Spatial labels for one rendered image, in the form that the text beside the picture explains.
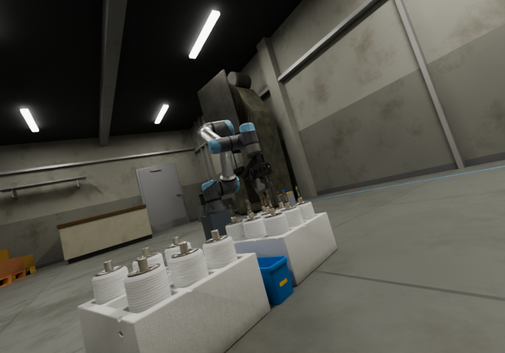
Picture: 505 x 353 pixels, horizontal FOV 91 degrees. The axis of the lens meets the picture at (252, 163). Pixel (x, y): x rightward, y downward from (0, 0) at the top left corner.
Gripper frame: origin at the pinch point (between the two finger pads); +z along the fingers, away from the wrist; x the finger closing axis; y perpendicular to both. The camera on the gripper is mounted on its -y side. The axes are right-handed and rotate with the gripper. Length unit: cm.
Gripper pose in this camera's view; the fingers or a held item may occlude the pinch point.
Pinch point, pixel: (261, 194)
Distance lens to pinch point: 122.2
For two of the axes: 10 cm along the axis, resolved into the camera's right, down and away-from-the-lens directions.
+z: 2.7, 9.6, -1.2
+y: 7.0, -2.8, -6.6
